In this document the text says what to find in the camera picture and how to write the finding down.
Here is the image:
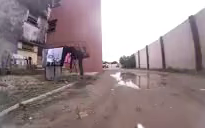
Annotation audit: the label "person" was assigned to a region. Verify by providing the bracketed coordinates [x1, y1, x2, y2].
[73, 47, 87, 78]

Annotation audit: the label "dark green trees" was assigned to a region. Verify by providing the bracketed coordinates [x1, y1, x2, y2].
[118, 53, 137, 70]

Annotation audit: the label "puddle of water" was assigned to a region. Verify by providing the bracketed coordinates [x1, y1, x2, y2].
[110, 71, 168, 90]

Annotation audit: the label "red brick building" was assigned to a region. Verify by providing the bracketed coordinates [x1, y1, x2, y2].
[46, 0, 104, 74]

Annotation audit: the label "laundry on clothes line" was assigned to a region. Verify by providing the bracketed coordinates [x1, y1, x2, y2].
[41, 46, 74, 82]

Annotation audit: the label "brown dirt road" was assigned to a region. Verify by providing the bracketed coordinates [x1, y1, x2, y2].
[0, 68, 205, 128]

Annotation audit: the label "pale concrete kerb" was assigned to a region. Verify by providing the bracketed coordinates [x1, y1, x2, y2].
[0, 81, 78, 120]

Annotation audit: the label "rubble strewn bare ground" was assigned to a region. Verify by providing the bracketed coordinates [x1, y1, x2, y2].
[0, 71, 99, 116]

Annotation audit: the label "grey weathered building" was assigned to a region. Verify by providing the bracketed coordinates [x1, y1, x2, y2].
[0, 0, 63, 73]

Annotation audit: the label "long grey concrete wall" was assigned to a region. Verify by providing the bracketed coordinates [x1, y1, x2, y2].
[134, 2, 205, 73]

